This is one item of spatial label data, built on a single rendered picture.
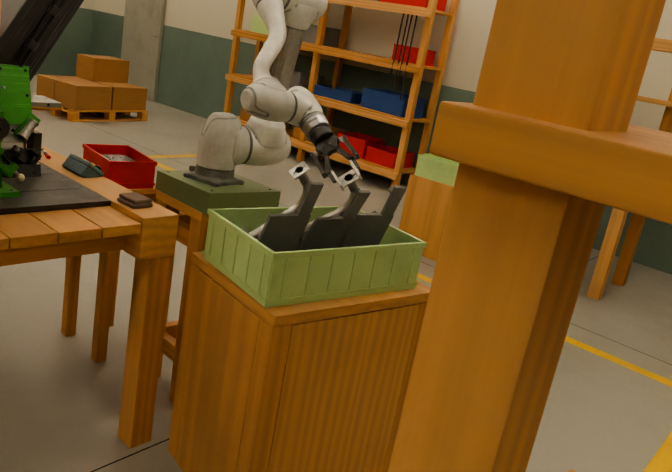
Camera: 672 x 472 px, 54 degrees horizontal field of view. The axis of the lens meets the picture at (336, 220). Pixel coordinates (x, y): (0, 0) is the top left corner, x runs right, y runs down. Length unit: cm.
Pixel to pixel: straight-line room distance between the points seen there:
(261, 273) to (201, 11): 894
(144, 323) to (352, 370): 74
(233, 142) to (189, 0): 838
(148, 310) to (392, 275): 85
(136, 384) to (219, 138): 96
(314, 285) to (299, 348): 19
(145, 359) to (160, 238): 46
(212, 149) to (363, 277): 87
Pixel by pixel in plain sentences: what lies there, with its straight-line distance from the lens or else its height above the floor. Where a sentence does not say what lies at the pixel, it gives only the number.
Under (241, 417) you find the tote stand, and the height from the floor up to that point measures 41.
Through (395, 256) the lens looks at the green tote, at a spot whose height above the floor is 92.
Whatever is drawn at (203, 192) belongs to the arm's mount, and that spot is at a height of 93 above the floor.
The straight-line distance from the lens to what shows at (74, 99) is 874.
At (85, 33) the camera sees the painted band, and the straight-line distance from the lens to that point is 1314.
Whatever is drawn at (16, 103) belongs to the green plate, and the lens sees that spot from 263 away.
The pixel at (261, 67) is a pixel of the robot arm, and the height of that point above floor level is 143.
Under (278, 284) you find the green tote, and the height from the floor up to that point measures 86.
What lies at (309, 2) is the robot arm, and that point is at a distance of 261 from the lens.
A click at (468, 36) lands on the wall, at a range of 763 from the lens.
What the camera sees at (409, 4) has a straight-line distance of 740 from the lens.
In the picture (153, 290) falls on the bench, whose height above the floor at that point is 63.
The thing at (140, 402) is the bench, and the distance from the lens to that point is 256.
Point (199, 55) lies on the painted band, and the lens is 1063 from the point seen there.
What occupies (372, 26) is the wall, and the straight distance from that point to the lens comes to 836.
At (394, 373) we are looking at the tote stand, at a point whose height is 49.
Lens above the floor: 157
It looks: 15 degrees down
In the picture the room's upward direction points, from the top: 10 degrees clockwise
